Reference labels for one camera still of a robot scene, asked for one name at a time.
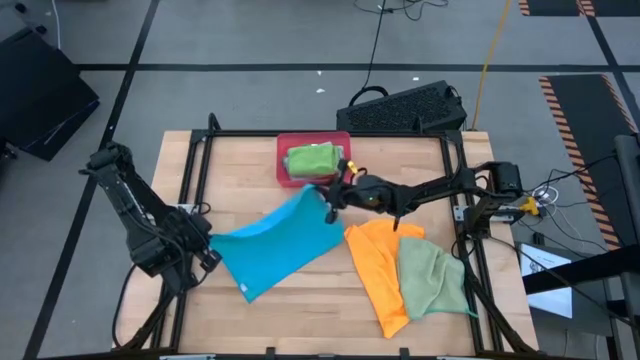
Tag grey microfiber towel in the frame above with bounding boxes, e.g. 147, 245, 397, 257
281, 142, 347, 181

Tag black metal stand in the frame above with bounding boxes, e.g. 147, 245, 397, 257
522, 133, 640, 360

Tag pale green microfiber towel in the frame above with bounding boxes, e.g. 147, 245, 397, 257
397, 236, 479, 321

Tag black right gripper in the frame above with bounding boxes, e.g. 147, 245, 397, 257
324, 158, 402, 225

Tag red plastic bin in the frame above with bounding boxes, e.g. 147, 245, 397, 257
275, 131, 353, 189

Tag yellow cable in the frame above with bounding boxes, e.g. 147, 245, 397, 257
471, 0, 512, 130

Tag large black case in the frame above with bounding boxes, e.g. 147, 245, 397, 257
0, 28, 100, 162

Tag bright green microfiber towel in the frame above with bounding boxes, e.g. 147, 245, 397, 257
285, 143, 342, 179

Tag black floor cable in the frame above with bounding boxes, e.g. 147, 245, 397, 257
348, 0, 450, 108

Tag white coiled cable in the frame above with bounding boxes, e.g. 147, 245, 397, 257
532, 185, 561, 204

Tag orange microfiber towel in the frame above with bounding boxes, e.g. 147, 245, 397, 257
343, 218, 426, 340

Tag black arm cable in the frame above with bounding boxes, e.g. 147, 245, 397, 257
110, 262, 151, 350

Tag blue microfiber towel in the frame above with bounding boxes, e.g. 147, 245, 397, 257
208, 183, 346, 305

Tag black metal table frame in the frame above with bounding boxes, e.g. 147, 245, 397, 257
119, 113, 539, 359

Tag black perforated computer case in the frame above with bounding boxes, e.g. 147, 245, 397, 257
335, 79, 469, 134

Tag black hazard striped mat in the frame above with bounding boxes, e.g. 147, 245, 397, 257
538, 73, 640, 251
517, 0, 640, 17

